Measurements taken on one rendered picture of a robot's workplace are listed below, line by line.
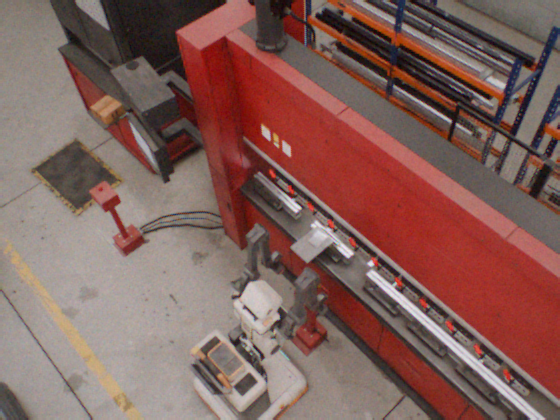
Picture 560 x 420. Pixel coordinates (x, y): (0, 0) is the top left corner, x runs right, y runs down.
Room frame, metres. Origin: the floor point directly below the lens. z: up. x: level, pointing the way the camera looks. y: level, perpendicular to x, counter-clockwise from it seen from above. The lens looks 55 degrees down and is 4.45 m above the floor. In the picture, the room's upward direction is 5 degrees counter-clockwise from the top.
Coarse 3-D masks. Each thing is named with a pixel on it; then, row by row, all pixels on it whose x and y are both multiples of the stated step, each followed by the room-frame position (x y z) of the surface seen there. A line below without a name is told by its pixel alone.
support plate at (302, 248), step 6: (318, 228) 2.27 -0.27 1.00; (312, 234) 2.22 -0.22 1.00; (324, 234) 2.21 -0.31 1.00; (300, 240) 2.18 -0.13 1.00; (306, 240) 2.17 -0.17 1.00; (324, 240) 2.16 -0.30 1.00; (330, 240) 2.16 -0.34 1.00; (294, 246) 2.13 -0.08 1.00; (300, 246) 2.13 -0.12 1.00; (306, 246) 2.12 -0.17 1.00; (312, 246) 2.12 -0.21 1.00; (324, 246) 2.11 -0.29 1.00; (300, 252) 2.08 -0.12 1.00; (306, 252) 2.07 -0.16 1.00; (312, 252) 2.07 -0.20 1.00; (318, 252) 2.06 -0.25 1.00; (306, 258) 2.02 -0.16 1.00; (312, 258) 2.02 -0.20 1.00
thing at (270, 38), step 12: (264, 0) 2.68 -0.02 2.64; (276, 0) 2.63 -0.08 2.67; (288, 0) 2.66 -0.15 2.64; (264, 12) 2.69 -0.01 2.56; (276, 12) 2.64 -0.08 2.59; (288, 12) 2.62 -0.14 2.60; (264, 24) 2.70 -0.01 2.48; (276, 24) 2.70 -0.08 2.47; (264, 36) 2.70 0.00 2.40; (276, 36) 2.70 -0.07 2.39; (264, 48) 2.68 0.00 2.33; (276, 48) 2.67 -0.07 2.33; (312, 48) 2.66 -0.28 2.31
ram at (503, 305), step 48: (240, 96) 2.84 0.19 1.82; (288, 144) 2.47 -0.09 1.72; (336, 144) 2.13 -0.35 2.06; (336, 192) 2.11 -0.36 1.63; (384, 192) 1.83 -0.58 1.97; (384, 240) 1.78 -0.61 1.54; (432, 240) 1.55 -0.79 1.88; (432, 288) 1.48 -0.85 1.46; (480, 288) 1.28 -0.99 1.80; (528, 288) 1.13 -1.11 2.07; (528, 336) 1.03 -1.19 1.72
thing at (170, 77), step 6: (168, 72) 3.30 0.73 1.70; (174, 72) 3.29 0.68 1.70; (162, 78) 3.24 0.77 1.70; (168, 78) 3.23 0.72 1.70; (174, 78) 3.23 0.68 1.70; (180, 78) 3.22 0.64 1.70; (168, 84) 3.24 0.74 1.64; (174, 84) 3.23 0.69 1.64; (180, 84) 3.16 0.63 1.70; (186, 84) 3.15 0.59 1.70; (180, 90) 3.16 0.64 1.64; (186, 90) 3.09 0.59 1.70; (186, 96) 3.09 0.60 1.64; (192, 102) 3.02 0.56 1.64
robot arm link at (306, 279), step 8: (304, 272) 1.57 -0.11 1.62; (312, 272) 1.56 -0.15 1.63; (296, 280) 1.53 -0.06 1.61; (304, 280) 1.52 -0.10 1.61; (312, 280) 1.51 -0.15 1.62; (296, 288) 1.51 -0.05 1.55; (304, 288) 1.47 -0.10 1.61; (296, 296) 1.49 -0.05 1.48; (304, 296) 1.49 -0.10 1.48; (296, 304) 1.48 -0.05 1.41; (288, 312) 1.50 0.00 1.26; (296, 312) 1.46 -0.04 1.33; (296, 320) 1.44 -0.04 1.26; (304, 320) 1.45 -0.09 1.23
